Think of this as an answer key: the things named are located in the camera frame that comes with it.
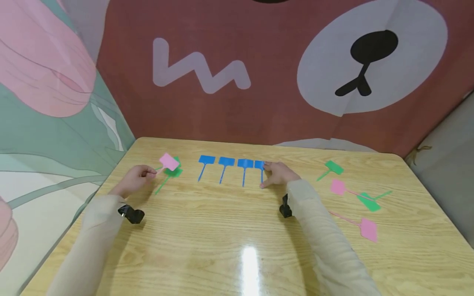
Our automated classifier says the person's left forearm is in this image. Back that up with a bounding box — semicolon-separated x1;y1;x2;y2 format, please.
44;194;128;296

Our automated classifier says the person's left hand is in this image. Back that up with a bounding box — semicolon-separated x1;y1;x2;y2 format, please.
109;165;158;199

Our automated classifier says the person's right forearm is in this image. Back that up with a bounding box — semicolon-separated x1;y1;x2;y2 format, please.
286;178;382;296

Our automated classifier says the black wrist band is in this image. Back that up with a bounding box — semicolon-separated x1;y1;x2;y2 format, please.
279;194;293;218
118;205;145;224

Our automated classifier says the pink plastic label tag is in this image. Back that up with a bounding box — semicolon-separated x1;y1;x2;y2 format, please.
330;178;373;201
155;153;181;176
328;211;378;243

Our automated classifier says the blue plastic label tag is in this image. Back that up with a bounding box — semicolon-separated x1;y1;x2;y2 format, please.
219;157;236;185
254;160;266;185
237;158;255;187
197;155;216;183

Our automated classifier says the person's right hand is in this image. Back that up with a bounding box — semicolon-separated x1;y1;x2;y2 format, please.
260;162;302;189

